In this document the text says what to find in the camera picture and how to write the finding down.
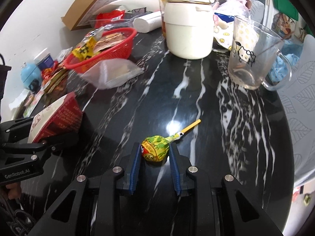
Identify red white triangular packet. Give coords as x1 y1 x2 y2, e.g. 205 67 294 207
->
27 92 83 143

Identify green yellow lollipop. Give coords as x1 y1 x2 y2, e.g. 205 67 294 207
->
141 119 201 162

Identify yellow black snack bag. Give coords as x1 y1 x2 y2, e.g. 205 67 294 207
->
71 37 97 61

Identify clear brown biscuit packet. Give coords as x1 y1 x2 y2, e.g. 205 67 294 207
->
93 32 126 53

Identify person's left hand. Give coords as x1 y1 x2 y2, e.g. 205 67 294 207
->
5 182 21 200

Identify green brown snack packs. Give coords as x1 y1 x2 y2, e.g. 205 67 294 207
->
44 68 69 94

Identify blue round figurine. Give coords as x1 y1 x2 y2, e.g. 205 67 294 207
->
21 62 42 93

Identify red wrapped candies pile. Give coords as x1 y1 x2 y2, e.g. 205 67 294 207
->
41 60 64 85

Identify blue jar white lid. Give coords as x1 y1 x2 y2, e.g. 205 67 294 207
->
34 54 54 71

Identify clear plastic bag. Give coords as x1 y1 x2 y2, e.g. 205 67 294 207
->
79 59 144 89

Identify white leaf pattern chair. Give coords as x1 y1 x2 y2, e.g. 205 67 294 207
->
278 35 315 187

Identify glass mug with cat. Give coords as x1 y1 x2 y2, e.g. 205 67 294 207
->
227 16 292 91

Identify red plastic basket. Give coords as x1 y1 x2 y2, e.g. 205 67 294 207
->
64 28 137 74

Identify cardboard box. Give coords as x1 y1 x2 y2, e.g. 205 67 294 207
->
61 0 117 31

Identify blue plastic bag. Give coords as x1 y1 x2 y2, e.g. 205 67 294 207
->
269 40 303 83

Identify red bag in clear tray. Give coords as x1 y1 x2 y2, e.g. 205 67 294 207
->
89 10 137 29

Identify smiley pattern cloth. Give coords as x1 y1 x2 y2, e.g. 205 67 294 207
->
214 16 234 51

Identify white paper roll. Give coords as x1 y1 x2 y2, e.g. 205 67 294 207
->
133 11 162 33

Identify white thermos jug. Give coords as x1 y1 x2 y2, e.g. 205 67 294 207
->
163 0 215 60

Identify white pink plastic bag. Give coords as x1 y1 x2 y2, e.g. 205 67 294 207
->
213 0 252 18

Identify green hanging bag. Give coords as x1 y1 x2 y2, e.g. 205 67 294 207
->
273 0 299 21

